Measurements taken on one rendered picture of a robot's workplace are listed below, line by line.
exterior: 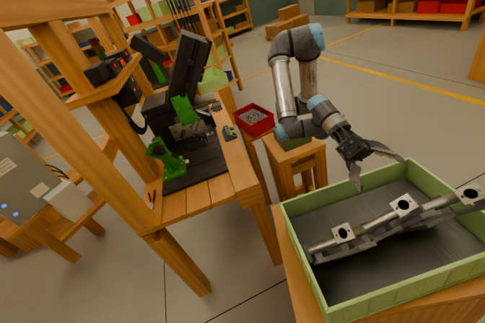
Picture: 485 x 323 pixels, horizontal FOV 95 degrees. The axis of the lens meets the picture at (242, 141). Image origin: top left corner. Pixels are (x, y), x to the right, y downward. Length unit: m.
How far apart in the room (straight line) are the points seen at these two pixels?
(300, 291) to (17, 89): 1.20
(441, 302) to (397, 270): 0.14
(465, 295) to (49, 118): 1.50
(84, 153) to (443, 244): 1.37
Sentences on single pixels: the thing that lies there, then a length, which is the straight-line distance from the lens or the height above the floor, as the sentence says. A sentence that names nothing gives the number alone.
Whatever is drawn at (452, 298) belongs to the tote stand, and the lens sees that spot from 1.10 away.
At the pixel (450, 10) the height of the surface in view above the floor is 0.32.
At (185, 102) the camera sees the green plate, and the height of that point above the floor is 1.22.
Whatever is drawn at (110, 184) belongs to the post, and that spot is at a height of 1.22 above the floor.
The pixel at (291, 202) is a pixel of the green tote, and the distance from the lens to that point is 1.04.
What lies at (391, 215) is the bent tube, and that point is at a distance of 0.90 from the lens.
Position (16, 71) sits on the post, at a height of 1.73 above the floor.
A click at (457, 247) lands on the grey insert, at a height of 0.85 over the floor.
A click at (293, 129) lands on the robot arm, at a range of 0.90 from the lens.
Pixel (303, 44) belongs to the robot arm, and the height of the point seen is 1.49.
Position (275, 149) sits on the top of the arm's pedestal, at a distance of 1.46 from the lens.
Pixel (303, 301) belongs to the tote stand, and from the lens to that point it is 1.03.
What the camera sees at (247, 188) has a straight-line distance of 1.21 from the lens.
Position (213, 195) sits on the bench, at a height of 0.88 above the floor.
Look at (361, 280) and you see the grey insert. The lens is 0.99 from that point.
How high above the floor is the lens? 1.76
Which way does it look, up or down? 34 degrees down
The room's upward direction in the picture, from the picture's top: 19 degrees counter-clockwise
